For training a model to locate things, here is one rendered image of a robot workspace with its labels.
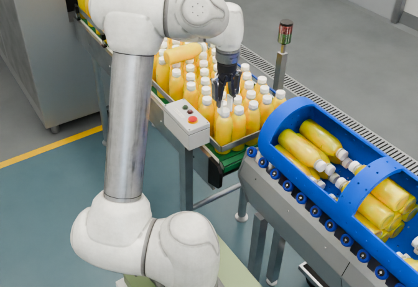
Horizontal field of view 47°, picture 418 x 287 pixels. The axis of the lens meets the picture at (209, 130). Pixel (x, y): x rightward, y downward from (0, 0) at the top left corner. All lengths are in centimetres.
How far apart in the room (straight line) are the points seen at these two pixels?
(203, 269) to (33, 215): 201
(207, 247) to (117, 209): 24
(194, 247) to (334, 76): 333
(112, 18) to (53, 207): 214
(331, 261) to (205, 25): 102
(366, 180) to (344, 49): 335
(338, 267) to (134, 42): 106
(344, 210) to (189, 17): 82
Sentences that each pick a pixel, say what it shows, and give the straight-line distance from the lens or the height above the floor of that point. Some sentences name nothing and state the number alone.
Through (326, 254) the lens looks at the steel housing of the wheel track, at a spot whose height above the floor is 86.
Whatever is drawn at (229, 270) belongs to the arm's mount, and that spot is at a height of 104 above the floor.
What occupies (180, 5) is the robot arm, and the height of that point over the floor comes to 180.
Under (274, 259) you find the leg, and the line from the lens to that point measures 251.
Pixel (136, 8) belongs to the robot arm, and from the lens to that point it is 112.
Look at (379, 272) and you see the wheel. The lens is 165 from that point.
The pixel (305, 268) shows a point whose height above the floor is 15.
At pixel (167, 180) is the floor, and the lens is 318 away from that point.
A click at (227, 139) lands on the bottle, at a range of 194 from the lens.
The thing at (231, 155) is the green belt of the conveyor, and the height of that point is 90.
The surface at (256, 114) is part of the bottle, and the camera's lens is 198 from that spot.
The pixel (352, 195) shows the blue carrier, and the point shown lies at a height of 117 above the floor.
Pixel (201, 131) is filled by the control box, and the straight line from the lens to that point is 186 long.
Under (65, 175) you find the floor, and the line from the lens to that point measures 332.
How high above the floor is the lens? 224
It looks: 39 degrees down
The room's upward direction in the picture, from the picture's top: 1 degrees clockwise
